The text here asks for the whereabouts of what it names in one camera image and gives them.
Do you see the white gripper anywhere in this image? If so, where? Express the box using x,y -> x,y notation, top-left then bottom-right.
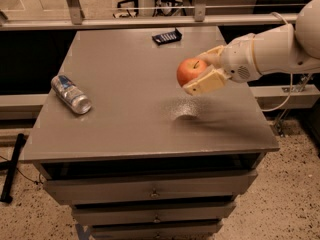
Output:
182,33 -> 261,96

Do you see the red apple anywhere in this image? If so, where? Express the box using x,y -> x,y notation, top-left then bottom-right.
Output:
176,58 -> 207,86

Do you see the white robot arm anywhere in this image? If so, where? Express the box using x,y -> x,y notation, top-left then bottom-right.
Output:
183,0 -> 320,96

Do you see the top grey drawer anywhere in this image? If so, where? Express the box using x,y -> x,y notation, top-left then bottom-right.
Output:
45,169 -> 257,205

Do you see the grey drawer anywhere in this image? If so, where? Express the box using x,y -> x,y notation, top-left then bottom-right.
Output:
45,169 -> 257,205
72,202 -> 235,226
90,220 -> 222,240

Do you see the middle grey drawer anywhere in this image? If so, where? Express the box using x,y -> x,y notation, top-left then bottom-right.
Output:
72,202 -> 235,226

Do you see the grey metal railing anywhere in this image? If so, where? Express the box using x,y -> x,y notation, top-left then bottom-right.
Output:
0,0 -> 311,31

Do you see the silver blue drink can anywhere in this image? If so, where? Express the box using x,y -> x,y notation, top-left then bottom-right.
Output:
51,75 -> 92,115

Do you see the bottom grey drawer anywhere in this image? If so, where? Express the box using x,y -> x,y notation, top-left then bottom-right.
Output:
90,220 -> 222,240

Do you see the black stand leg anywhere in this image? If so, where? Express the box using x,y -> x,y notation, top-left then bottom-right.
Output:
0,133 -> 26,204

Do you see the white cable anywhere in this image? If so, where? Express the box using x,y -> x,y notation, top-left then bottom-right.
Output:
259,11 -> 296,113

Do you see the black floor cable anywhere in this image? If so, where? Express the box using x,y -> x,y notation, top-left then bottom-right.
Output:
0,155 -> 44,186

